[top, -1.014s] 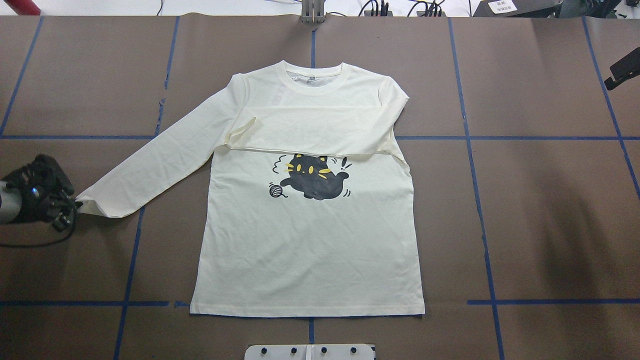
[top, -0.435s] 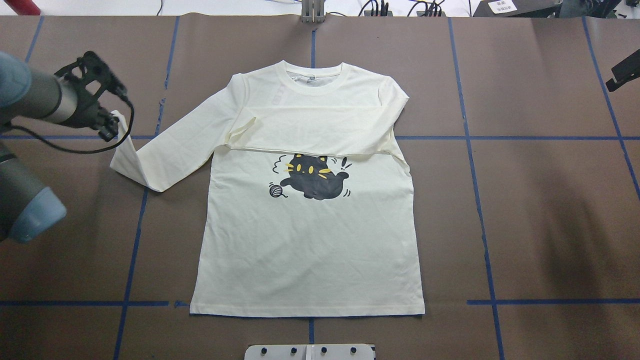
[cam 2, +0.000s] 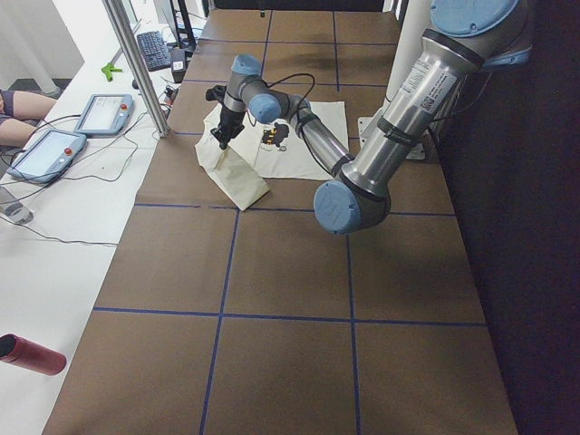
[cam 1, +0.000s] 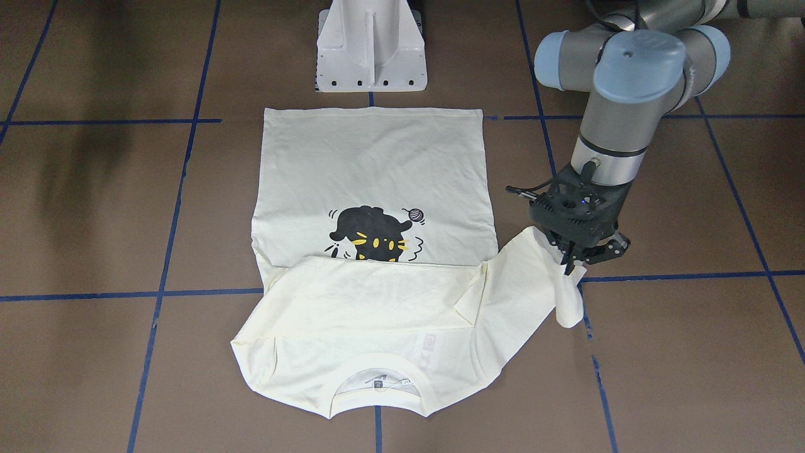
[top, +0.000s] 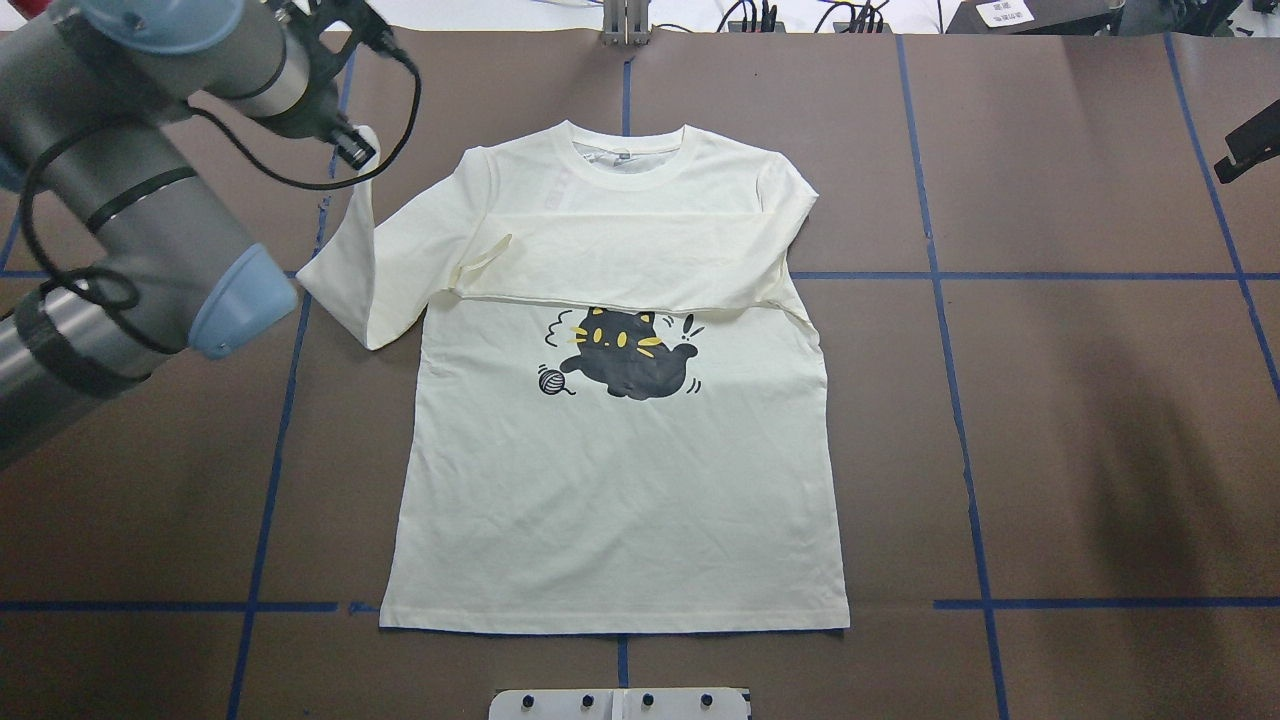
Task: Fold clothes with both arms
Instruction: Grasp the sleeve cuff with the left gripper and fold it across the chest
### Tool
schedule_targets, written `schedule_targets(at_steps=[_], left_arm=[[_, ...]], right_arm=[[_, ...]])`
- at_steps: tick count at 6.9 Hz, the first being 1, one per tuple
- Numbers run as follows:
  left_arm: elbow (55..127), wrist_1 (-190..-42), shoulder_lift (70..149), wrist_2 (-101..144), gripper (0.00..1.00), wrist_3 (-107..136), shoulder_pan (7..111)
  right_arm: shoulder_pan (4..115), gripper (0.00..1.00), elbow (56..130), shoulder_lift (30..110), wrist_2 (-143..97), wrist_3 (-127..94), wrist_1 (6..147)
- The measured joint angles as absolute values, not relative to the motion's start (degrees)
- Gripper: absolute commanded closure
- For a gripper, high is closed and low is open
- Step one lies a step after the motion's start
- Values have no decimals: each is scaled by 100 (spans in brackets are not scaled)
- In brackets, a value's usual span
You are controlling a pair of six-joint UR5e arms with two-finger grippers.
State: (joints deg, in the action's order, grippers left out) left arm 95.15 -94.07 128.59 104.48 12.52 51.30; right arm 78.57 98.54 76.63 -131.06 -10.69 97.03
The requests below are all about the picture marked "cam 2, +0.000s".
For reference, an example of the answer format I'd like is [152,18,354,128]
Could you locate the blue teach pendant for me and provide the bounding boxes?
[73,94,134,137]
[6,129,87,184]

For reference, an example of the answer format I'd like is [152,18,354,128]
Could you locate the cream white t-shirt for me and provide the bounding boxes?
[195,105,331,210]

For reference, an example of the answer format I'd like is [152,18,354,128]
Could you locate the red cylinder bottle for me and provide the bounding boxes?
[1,333,67,376]

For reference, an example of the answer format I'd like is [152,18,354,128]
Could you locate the black keyboard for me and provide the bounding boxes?
[137,31,171,72]

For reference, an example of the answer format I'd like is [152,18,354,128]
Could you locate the person's bare legs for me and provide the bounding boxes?
[0,90,56,148]

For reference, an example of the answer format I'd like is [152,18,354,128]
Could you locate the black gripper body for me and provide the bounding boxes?
[210,102,247,145]

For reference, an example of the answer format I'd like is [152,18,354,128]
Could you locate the far blue teach pendant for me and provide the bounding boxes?
[73,94,134,137]

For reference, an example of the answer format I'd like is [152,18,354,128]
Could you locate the aluminium frame post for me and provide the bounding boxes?
[102,0,169,138]

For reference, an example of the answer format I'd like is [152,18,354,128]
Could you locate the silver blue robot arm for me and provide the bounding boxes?
[205,54,354,177]
[314,1,535,234]

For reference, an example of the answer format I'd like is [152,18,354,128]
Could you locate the green plastic clamp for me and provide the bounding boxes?
[101,63,123,82]

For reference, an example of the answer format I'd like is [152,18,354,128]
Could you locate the black power adapter box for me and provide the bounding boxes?
[170,47,188,83]

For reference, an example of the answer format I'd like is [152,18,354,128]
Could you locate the near blue teach pendant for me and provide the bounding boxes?
[6,129,87,184]

